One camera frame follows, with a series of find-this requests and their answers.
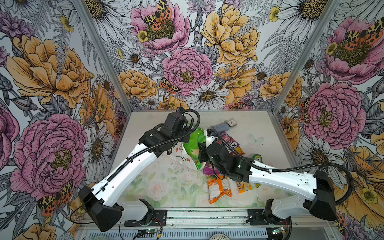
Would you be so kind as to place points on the white paper bag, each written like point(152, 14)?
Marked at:
point(179, 154)

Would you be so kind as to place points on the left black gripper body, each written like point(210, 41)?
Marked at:
point(184, 133)

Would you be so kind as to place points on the small orange snack packet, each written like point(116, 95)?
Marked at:
point(243, 187)

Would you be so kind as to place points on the orange white snack packet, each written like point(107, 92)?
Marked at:
point(218, 186)

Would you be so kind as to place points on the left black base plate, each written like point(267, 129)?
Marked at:
point(156, 218)

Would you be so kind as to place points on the pink Fox's candy bag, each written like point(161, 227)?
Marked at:
point(233, 143)

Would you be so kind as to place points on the purple grape candy bag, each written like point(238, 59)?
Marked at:
point(210, 170)

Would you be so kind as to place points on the floral pastel table mat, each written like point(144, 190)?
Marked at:
point(166, 183)

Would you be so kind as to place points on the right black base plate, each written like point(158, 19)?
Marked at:
point(258, 217)

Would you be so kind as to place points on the green snack bag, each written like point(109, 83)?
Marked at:
point(192, 149)

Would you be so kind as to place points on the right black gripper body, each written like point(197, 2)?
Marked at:
point(205, 156)

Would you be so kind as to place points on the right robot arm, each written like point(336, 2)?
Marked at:
point(313, 194)

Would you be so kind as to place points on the green yellow snack packet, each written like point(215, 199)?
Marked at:
point(257, 158)

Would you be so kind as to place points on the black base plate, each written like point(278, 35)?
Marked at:
point(156, 218)
point(258, 217)

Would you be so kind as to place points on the aluminium front rail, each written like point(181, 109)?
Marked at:
point(215, 223)

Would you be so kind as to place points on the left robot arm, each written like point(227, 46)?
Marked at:
point(101, 201)

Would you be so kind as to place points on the small white tag card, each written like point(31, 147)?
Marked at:
point(232, 123)

